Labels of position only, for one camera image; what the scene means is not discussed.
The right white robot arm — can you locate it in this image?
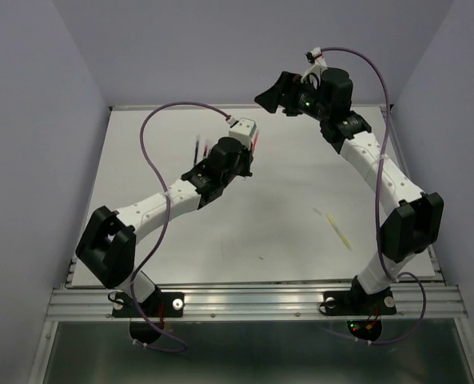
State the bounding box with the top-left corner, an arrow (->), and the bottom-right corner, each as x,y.
254,67 -> 444,312

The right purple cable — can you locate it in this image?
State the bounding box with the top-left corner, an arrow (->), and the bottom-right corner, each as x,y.
320,46 -> 428,347

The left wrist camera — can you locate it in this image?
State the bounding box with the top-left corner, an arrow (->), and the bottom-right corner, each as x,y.
226,116 -> 258,150

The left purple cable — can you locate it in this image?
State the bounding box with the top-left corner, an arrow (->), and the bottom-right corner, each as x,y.
130,102 -> 237,353

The aluminium mounting rail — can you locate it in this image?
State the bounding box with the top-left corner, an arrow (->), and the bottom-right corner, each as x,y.
46,282 -> 468,322

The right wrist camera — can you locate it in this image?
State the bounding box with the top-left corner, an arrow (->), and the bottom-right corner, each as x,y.
301,47 -> 328,83

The purple pen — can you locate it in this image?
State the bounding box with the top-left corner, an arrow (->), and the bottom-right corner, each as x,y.
193,135 -> 201,166

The orange pen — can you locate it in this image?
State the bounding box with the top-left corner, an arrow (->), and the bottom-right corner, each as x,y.
251,130 -> 260,154

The red pink pen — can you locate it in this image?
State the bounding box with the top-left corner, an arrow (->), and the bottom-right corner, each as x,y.
203,139 -> 211,158

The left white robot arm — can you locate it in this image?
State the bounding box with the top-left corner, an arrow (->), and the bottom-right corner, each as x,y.
75,135 -> 253,315

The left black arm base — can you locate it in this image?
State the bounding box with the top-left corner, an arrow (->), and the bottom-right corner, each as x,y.
107,291 -> 185,347

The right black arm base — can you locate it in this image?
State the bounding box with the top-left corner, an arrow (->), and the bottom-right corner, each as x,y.
318,277 -> 396,344

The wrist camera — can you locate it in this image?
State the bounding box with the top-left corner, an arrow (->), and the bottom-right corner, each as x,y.
226,116 -> 258,150
301,47 -> 328,83

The purple cable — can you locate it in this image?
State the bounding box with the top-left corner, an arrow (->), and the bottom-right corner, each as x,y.
130,102 -> 237,353
320,46 -> 428,347

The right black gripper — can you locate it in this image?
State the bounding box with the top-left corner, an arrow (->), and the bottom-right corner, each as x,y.
254,70 -> 330,122

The yellow pen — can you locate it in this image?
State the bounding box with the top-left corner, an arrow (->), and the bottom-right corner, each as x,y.
325,213 -> 353,251

